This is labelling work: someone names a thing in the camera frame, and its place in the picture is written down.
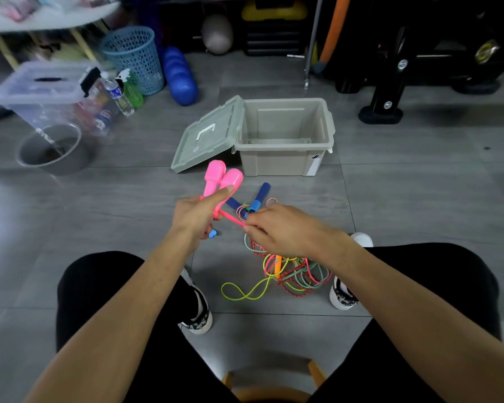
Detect hot pink skipping rope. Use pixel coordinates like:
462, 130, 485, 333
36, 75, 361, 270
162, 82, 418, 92
199, 160, 333, 288

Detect person's left hand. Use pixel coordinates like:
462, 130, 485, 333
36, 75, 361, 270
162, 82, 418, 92
170, 185, 236, 248

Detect grey metal bowl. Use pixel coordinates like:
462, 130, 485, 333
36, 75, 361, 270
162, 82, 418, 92
16, 123, 97, 177

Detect clear plastic lidded bin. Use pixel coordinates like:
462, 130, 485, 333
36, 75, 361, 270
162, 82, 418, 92
0, 59, 120, 137

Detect light blue mesh basket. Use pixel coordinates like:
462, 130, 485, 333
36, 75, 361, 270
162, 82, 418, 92
99, 25, 165, 97

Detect wooden stool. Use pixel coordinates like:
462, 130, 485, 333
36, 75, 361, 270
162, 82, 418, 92
221, 359, 328, 403

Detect white shoe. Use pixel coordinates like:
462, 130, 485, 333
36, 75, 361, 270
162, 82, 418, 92
329, 232, 375, 311
178, 268, 214, 335

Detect black dumbbell rack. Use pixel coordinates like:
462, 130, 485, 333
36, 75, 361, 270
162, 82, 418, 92
327, 0, 504, 125

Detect clear water bottle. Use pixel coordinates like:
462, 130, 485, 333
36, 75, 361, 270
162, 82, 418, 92
100, 71, 135, 117

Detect clear plastic bag of items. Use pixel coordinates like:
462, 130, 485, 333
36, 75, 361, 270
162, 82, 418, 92
0, 0, 123, 21

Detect grey-green box lid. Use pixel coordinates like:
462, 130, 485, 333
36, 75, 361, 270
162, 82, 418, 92
170, 95, 246, 174

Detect person's right hand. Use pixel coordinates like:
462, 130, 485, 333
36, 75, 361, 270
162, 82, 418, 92
242, 203, 353, 269

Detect pile of colourful jump ropes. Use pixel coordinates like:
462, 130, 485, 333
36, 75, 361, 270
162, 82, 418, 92
221, 182, 333, 302

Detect grey plastic storage box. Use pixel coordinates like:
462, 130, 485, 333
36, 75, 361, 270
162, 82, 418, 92
234, 97, 336, 177

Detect beige exercise ball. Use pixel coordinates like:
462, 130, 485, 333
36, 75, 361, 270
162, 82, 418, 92
200, 14, 234, 55

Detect person's left forearm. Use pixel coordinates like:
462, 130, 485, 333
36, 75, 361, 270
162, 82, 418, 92
23, 235, 202, 403

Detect person's right leg black trousers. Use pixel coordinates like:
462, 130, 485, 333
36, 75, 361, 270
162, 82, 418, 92
309, 242, 503, 403

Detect green spray bottle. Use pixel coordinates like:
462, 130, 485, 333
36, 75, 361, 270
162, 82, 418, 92
116, 68, 145, 109

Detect black dumbbell gold end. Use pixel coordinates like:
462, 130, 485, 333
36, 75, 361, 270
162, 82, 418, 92
474, 39, 501, 65

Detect person's leg black trousers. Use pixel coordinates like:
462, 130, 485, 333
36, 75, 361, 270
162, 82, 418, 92
309, 242, 503, 403
55, 251, 240, 403

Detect orange and green foam stick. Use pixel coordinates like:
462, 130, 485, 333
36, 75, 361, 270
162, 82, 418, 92
312, 0, 352, 75

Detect person's right forearm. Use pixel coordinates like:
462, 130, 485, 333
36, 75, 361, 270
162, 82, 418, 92
327, 235, 504, 403

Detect white left shoe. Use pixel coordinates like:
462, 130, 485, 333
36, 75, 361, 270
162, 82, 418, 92
178, 268, 214, 335

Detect white right shoe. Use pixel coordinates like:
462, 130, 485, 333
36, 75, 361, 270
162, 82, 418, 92
329, 232, 375, 311

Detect person's left leg black trousers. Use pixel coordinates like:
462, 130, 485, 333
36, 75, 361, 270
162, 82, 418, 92
55, 251, 240, 403

